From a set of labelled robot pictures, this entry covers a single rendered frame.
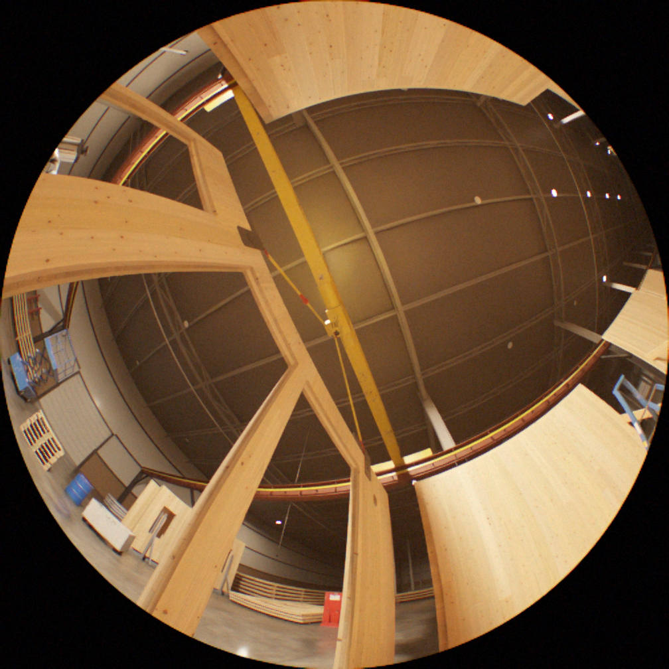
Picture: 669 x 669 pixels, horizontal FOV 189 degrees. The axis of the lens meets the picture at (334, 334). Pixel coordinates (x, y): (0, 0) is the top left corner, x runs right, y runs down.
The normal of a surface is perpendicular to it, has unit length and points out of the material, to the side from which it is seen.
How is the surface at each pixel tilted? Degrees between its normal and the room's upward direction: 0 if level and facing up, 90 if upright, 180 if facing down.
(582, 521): 90
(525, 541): 90
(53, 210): 90
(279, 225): 180
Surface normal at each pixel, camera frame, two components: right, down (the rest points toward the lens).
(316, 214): -0.07, 0.29
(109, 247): 0.91, -0.38
